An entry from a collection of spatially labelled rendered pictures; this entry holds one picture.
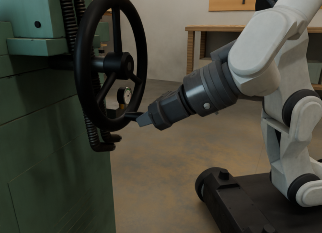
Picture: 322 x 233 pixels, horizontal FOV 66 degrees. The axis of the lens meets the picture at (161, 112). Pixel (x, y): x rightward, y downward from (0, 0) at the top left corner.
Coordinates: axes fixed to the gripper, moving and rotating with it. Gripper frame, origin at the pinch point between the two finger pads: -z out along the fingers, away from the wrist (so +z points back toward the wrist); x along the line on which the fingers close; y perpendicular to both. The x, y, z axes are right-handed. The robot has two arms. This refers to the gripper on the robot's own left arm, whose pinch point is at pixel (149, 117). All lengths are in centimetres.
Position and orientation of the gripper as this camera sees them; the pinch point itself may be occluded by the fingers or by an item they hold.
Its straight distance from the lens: 53.3
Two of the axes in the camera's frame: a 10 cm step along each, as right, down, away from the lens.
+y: -4.7, -8.7, -1.3
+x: 3.2, -3.1, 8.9
